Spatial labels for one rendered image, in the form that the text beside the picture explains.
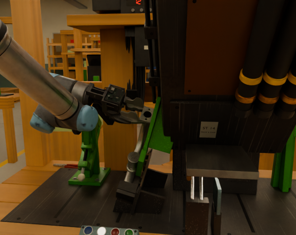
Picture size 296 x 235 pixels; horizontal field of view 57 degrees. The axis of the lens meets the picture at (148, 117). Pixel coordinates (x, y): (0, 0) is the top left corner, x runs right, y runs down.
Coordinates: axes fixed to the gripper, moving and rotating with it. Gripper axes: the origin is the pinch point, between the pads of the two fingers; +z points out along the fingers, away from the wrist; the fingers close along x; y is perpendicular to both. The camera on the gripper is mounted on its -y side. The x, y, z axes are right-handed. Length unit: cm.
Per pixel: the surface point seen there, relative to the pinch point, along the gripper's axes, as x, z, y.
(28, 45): 25, -59, -13
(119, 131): 7.6, -11.3, -30.6
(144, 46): 27.0, -9.1, 3.6
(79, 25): 26.6, -34.5, 5.1
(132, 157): -15.1, 0.3, -0.2
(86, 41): 634, -347, -651
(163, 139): -8.5, 7.5, 4.6
